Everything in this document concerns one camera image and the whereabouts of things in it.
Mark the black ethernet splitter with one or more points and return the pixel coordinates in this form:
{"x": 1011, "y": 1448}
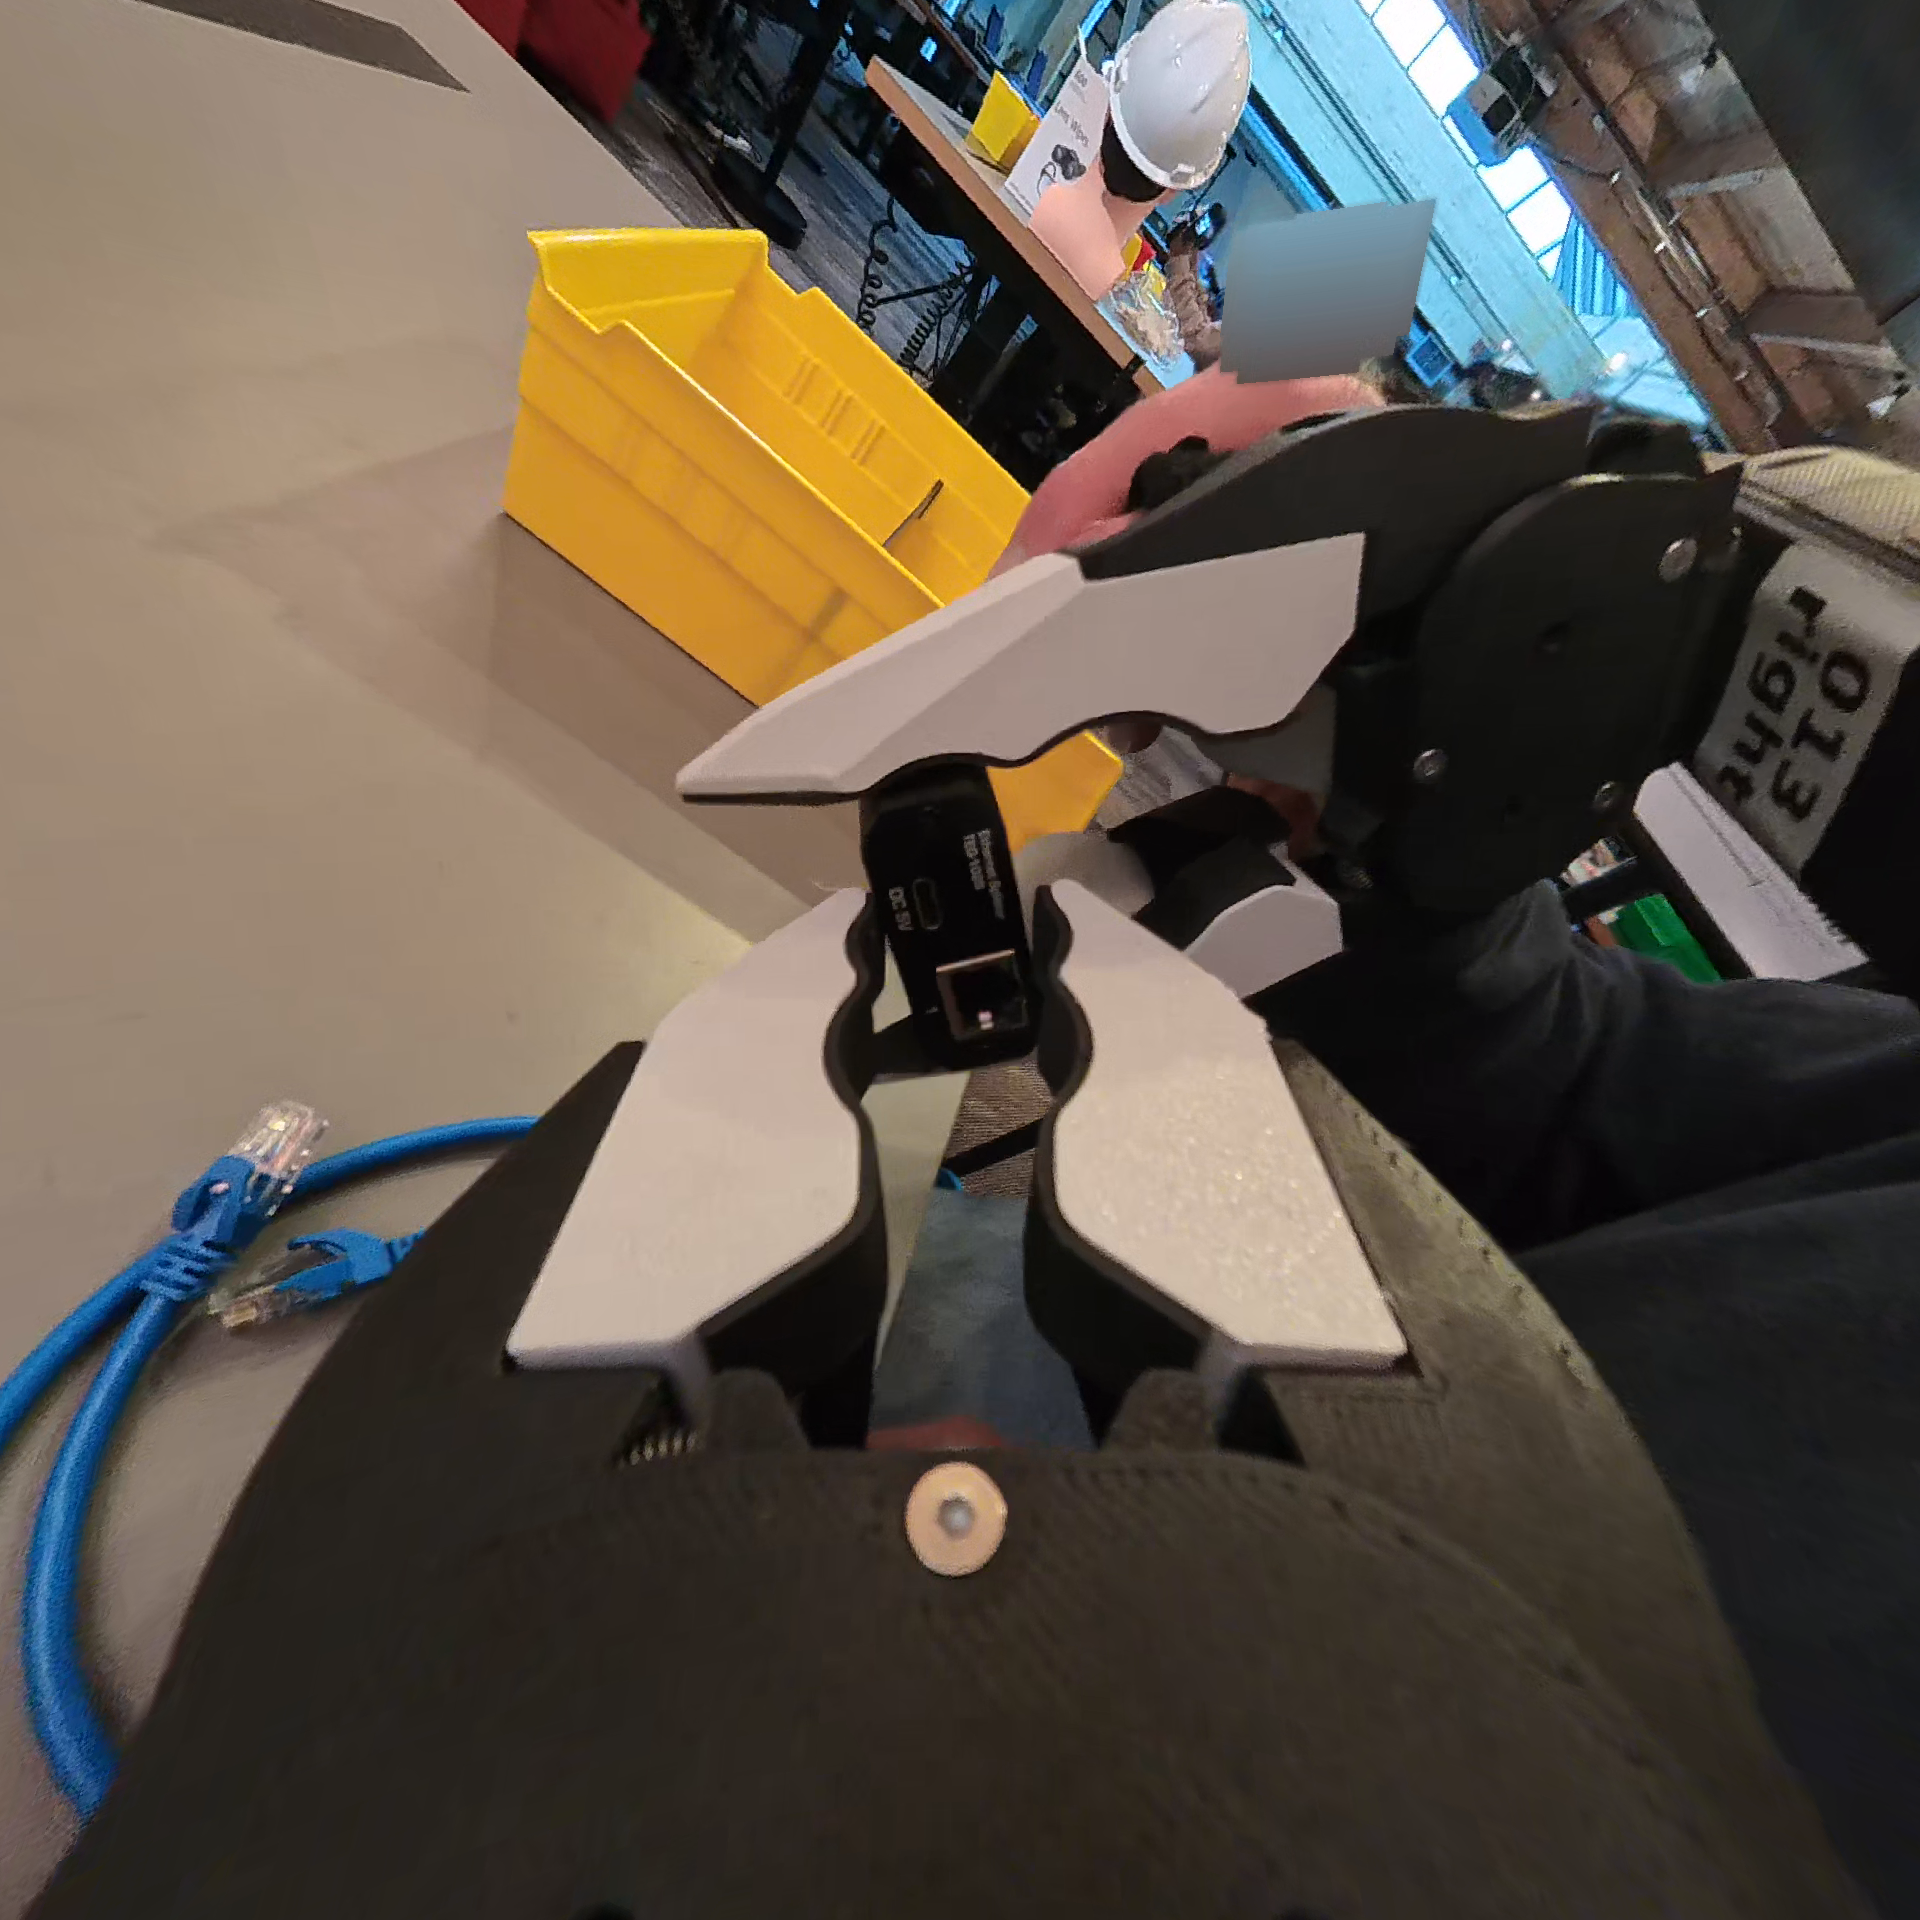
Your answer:
{"x": 931, "y": 840}

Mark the wooden workbench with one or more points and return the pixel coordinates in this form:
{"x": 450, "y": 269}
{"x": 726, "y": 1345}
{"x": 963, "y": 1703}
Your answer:
{"x": 960, "y": 166}

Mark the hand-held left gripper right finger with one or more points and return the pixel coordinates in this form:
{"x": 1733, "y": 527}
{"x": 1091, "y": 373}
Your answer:
{"x": 1200, "y": 1184}

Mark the white hard hat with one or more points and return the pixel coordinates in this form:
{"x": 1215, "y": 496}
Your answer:
{"x": 1184, "y": 77}

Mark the red plastic bin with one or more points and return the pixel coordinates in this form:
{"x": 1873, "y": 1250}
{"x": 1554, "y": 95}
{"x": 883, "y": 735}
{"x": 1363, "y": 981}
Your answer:
{"x": 555, "y": 43}

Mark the person's leg in jeans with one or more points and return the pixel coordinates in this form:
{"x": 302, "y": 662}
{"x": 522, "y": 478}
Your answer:
{"x": 975, "y": 1305}

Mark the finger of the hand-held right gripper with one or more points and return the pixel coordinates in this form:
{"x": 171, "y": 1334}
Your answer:
{"x": 1275, "y": 930}
{"x": 1050, "y": 662}

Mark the person's right forearm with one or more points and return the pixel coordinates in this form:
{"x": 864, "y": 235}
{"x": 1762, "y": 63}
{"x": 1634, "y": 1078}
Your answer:
{"x": 1576, "y": 1019}

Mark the yellow plastic bin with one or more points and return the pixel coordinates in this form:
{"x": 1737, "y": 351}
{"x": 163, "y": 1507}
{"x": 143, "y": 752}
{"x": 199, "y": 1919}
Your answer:
{"x": 675, "y": 494}

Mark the green plastic bin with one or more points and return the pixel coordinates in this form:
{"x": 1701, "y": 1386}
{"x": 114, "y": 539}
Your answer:
{"x": 1658, "y": 938}

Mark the black bin divider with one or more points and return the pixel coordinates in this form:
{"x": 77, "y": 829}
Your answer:
{"x": 917, "y": 518}

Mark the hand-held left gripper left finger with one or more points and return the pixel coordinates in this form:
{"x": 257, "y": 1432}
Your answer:
{"x": 705, "y": 1184}

